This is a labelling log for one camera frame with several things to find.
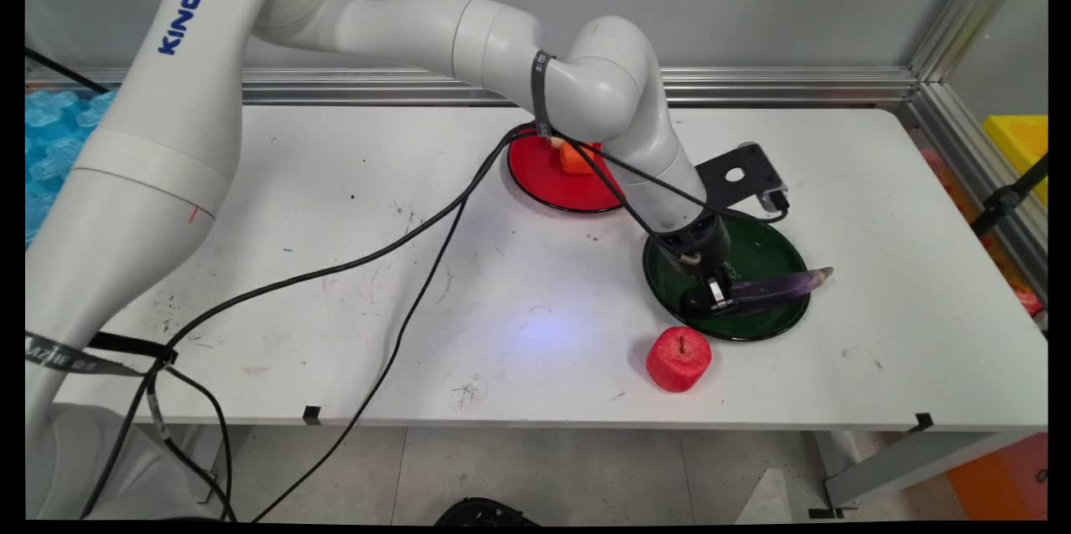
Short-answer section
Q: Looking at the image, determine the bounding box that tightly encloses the black stand clamp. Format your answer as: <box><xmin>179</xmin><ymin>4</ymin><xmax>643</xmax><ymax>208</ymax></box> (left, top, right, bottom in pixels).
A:
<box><xmin>970</xmin><ymin>154</ymin><xmax>1048</xmax><ymax>239</ymax></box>

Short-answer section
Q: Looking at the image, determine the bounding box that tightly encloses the side aluminium frame rail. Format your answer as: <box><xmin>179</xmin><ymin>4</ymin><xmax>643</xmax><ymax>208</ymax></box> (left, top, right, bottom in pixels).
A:
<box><xmin>904</xmin><ymin>82</ymin><xmax>1048</xmax><ymax>309</ymax></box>

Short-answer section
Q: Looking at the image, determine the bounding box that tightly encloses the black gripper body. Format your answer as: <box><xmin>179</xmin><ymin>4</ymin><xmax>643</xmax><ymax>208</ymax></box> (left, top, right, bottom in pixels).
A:
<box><xmin>655</xmin><ymin>211</ymin><xmax>734</xmax><ymax>285</ymax></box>

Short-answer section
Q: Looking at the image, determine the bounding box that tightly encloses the orange toy carrot piece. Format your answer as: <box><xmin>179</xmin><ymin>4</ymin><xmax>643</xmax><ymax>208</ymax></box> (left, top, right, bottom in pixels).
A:
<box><xmin>559</xmin><ymin>141</ymin><xmax>597</xmax><ymax>177</ymax></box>

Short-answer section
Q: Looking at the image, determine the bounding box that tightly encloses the upright aluminium frame post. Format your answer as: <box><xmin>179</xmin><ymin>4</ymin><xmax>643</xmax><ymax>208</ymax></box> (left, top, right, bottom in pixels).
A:
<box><xmin>907</xmin><ymin>0</ymin><xmax>1047</xmax><ymax>85</ymax></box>

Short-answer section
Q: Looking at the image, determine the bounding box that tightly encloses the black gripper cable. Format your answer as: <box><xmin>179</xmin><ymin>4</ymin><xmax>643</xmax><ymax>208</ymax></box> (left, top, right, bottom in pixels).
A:
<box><xmin>146</xmin><ymin>129</ymin><xmax>697</xmax><ymax>523</ymax></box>

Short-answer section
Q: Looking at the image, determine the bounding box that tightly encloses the black round floor object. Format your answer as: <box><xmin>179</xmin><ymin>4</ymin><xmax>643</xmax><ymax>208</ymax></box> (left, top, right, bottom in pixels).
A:
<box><xmin>433</xmin><ymin>497</ymin><xmax>541</xmax><ymax>528</ymax></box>

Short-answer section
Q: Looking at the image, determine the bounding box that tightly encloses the orange box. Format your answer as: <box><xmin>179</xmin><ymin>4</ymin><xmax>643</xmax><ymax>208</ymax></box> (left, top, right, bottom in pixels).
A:
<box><xmin>945</xmin><ymin>432</ymin><xmax>1048</xmax><ymax>522</ymax></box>

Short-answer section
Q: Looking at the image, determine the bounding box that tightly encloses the black printed cable strap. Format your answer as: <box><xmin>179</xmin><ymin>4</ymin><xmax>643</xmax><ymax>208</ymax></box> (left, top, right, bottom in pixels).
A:
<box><xmin>25</xmin><ymin>331</ymin><xmax>179</xmax><ymax>377</ymax></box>

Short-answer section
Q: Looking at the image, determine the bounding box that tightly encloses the purple toy eggplant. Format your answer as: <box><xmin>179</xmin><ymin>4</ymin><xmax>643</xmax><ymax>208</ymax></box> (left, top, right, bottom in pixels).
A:
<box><xmin>680</xmin><ymin>267</ymin><xmax>835</xmax><ymax>320</ymax></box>

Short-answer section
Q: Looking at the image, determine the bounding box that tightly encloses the red plate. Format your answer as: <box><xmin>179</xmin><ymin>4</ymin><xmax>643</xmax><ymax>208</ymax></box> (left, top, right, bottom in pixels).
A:
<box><xmin>507</xmin><ymin>123</ymin><xmax>630</xmax><ymax>214</ymax></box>

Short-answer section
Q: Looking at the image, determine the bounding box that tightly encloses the grey table leg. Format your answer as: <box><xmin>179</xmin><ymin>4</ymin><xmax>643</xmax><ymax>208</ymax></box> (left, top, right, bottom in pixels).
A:
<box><xmin>822</xmin><ymin>431</ymin><xmax>1009</xmax><ymax>511</ymax></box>

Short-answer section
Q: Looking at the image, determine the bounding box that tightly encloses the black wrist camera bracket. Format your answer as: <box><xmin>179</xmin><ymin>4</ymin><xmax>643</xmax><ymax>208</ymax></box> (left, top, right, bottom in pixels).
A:
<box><xmin>695</xmin><ymin>141</ymin><xmax>791</xmax><ymax>223</ymax></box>

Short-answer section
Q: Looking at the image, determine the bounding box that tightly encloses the blue foam mat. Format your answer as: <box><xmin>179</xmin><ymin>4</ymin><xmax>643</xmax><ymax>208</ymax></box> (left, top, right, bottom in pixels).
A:
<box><xmin>25</xmin><ymin>89</ymin><xmax>119</xmax><ymax>249</ymax></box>

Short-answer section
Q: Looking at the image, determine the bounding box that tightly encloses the black velcro cable strap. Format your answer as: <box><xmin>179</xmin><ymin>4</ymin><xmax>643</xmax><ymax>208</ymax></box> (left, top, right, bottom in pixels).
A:
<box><xmin>530</xmin><ymin>50</ymin><xmax>556</xmax><ymax>140</ymax></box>

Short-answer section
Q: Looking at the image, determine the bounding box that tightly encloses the red toy apple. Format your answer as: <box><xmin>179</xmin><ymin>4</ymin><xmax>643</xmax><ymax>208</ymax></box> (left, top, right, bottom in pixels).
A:
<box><xmin>646</xmin><ymin>326</ymin><xmax>714</xmax><ymax>393</ymax></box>

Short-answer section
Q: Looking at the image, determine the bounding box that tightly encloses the horizontal aluminium frame rail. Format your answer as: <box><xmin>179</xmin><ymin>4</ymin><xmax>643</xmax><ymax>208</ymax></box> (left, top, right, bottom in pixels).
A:
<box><xmin>25</xmin><ymin>67</ymin><xmax>921</xmax><ymax>108</ymax></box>

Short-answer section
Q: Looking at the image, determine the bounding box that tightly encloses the yellow box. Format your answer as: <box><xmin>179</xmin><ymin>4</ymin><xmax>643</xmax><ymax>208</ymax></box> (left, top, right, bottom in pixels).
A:
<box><xmin>981</xmin><ymin>115</ymin><xmax>1048</xmax><ymax>210</ymax></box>

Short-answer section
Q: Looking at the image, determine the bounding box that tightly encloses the green plate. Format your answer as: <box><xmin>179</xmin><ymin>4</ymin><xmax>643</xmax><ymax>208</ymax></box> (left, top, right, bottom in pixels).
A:
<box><xmin>643</xmin><ymin>211</ymin><xmax>812</xmax><ymax>342</ymax></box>

